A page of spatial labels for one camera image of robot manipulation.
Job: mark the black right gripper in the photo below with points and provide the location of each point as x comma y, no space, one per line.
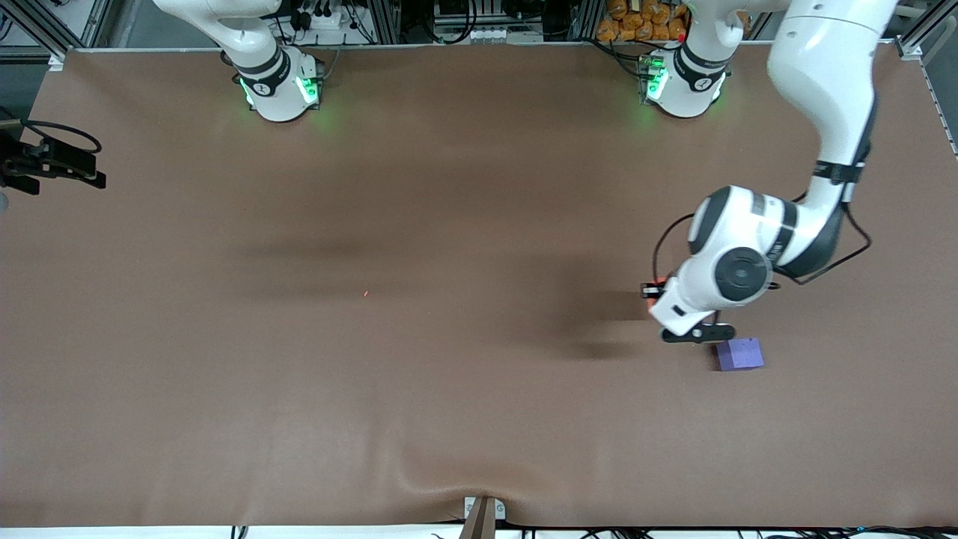
16,166

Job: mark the orange foam block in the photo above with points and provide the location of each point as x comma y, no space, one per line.
658,281

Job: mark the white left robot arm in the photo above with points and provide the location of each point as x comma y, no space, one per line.
823,60

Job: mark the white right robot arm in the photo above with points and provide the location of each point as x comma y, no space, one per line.
273,82

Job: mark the purple foam block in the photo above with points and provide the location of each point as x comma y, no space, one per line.
740,354

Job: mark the green lit controller board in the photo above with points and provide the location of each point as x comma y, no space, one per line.
648,75

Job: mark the bag of orange fruits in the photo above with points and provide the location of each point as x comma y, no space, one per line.
636,21

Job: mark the white power strip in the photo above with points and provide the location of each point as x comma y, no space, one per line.
322,19

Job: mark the brown table mat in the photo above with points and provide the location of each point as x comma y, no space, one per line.
374,374

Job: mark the brown clamp bar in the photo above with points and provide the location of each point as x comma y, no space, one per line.
479,524

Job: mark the metal table clamp bracket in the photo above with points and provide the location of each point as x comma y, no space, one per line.
500,509

